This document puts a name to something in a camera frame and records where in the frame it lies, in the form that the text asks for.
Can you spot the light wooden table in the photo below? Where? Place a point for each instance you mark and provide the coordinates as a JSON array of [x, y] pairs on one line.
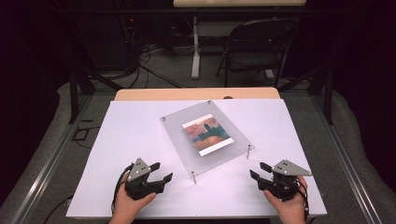
[[193, 93]]

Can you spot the white board sheet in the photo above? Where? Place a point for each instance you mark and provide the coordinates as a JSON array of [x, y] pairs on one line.
[[124, 137]]

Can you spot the person's left hand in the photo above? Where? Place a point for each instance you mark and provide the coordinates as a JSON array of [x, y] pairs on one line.
[[127, 207]]

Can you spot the wooden table with white leg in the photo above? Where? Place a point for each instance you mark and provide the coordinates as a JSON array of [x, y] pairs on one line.
[[195, 56]]

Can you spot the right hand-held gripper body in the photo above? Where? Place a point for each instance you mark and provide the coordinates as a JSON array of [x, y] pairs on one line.
[[283, 183]]

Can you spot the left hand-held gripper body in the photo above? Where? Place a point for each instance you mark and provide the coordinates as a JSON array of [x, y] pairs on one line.
[[141, 183]]

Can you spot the black horizontal bar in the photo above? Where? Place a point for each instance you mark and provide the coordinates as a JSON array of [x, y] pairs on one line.
[[124, 11]]

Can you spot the clear acrylic photo frame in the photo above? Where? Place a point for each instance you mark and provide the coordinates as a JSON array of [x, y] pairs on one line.
[[177, 130]]

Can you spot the black metal stand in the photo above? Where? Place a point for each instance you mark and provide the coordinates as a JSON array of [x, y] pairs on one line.
[[327, 93], [74, 93]]

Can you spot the painting print with white border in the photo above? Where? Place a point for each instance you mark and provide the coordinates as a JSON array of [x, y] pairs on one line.
[[207, 134]]

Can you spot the person's right hand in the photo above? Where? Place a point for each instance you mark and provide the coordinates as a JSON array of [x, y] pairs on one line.
[[291, 210]]

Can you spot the black folding chair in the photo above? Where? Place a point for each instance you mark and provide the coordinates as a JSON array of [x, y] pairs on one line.
[[249, 57]]

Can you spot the dark equipment rack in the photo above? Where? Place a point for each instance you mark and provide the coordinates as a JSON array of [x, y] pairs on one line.
[[130, 28]]

